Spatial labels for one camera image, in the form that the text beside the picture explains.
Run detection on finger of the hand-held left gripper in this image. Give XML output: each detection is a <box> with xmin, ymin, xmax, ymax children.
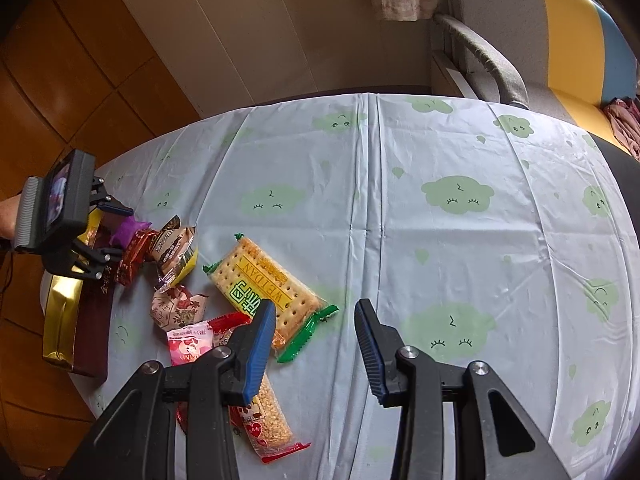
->
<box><xmin>89</xmin><ymin>177</ymin><xmax>135</xmax><ymax>216</ymax></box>
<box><xmin>70</xmin><ymin>237</ymin><xmax>123</xmax><ymax>279</ymax></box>

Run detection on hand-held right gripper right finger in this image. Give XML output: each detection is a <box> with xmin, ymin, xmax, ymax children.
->
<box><xmin>354</xmin><ymin>298</ymin><xmax>571</xmax><ymax>480</ymax></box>

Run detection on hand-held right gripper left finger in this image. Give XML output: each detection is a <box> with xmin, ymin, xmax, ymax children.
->
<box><xmin>57</xmin><ymin>300</ymin><xmax>277</xmax><ymax>480</ymax></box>

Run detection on purple candy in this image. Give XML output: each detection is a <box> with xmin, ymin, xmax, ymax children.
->
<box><xmin>111</xmin><ymin>216</ymin><xmax>151</xmax><ymax>251</ymax></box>

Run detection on red brown snack packet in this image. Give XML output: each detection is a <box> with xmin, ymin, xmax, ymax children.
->
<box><xmin>117</xmin><ymin>229</ymin><xmax>158</xmax><ymax>286</ymax></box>

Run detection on maroon gift box gold lining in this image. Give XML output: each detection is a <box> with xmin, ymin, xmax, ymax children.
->
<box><xmin>41</xmin><ymin>207</ymin><xmax>126</xmax><ymax>379</ymax></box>

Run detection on pink heart snack packet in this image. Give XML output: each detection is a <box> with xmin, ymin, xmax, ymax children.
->
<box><xmin>167</xmin><ymin>322</ymin><xmax>216</xmax><ymax>367</ymax></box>

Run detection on sesame bar packet red ends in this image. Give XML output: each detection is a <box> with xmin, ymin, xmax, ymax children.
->
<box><xmin>227</xmin><ymin>375</ymin><xmax>312</xmax><ymax>463</ymax></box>

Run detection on rose print pastry packet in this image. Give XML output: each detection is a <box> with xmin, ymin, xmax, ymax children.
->
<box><xmin>151</xmin><ymin>285</ymin><xmax>210</xmax><ymax>331</ymax></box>

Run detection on person's left forearm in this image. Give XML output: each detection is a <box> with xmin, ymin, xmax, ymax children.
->
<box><xmin>0</xmin><ymin>199</ymin><xmax>22</xmax><ymax>239</ymax></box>

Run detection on brown silver cake packet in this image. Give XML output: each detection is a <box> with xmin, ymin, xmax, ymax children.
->
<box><xmin>150</xmin><ymin>215</ymin><xmax>199</xmax><ymax>288</ymax></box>

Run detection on green ended cracker packet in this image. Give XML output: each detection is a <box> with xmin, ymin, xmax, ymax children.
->
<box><xmin>202</xmin><ymin>233</ymin><xmax>340</xmax><ymax>363</ymax></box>

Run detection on cloud print tablecloth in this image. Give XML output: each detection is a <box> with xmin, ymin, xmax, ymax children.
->
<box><xmin>67</xmin><ymin>92</ymin><xmax>640</xmax><ymax>480</ymax></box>

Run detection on pink crumpled cloth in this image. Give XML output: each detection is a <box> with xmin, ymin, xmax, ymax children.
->
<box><xmin>602</xmin><ymin>99</ymin><xmax>640</xmax><ymax>161</ymax></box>

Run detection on striped sofa chair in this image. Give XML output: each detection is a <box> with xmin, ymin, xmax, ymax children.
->
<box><xmin>430</xmin><ymin>0</ymin><xmax>640</xmax><ymax>161</ymax></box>

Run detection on thin black cable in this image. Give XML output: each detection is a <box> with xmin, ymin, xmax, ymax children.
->
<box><xmin>0</xmin><ymin>247</ymin><xmax>16</xmax><ymax>293</ymax></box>

